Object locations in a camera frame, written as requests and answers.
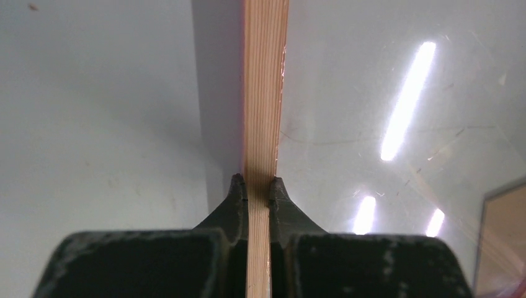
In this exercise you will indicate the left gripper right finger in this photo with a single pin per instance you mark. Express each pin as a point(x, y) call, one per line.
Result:
point(307, 261)

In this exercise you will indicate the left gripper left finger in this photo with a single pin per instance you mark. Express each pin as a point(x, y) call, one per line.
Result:
point(209, 260)

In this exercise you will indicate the clear acrylic sheet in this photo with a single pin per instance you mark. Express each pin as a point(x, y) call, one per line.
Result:
point(400, 116)

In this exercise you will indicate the pink wooden photo frame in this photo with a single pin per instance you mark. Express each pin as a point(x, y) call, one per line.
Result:
point(264, 49)

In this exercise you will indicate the brown cardboard backing board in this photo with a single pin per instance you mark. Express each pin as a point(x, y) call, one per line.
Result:
point(500, 258)

